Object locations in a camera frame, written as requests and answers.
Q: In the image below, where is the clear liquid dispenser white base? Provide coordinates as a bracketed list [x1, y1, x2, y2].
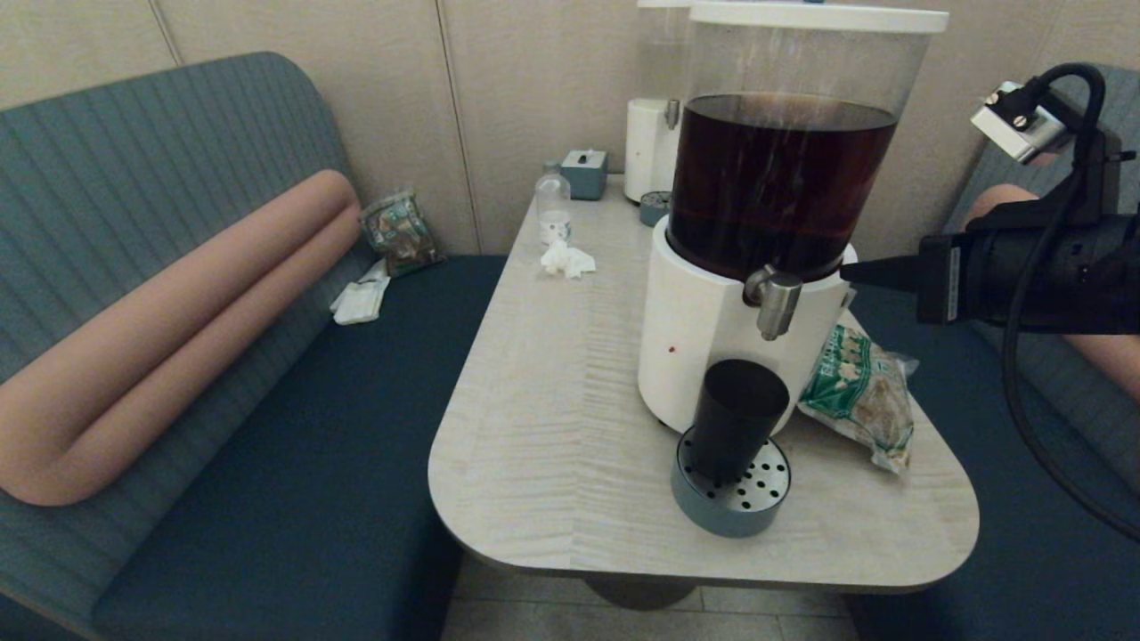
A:
[623, 0, 692, 203]

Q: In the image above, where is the black plastic cup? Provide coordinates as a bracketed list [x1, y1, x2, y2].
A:
[690, 359, 790, 487]

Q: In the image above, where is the white napkin packet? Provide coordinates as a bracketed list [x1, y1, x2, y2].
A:
[329, 259, 391, 325]

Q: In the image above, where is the crumpled white tissue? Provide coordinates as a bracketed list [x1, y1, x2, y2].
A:
[540, 239, 596, 279]

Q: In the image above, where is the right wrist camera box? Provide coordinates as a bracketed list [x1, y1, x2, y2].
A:
[971, 82, 1070, 166]

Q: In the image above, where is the blue upholstered bench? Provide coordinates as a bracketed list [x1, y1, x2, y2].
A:
[0, 52, 509, 641]
[842, 61, 1140, 641]

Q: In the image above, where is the table pedestal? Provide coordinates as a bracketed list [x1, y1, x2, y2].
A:
[581, 579, 703, 612]

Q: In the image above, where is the round blue perforated drip tray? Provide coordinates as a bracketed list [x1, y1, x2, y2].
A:
[670, 426, 792, 538]

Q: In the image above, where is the metal dispenser tap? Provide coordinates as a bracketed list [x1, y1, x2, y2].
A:
[743, 264, 802, 341]

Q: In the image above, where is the dark printed snack bag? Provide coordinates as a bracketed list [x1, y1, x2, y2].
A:
[358, 190, 442, 276]

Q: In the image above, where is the large dark tea dispenser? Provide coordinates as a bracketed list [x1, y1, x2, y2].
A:
[637, 2, 950, 435]

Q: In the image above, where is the blue tissue box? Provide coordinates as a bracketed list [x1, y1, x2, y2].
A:
[560, 148, 608, 200]

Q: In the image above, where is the green white snack bag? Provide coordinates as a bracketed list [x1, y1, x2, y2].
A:
[797, 322, 918, 474]

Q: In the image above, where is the clear plastic bottle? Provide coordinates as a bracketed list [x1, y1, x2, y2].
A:
[534, 160, 572, 244]

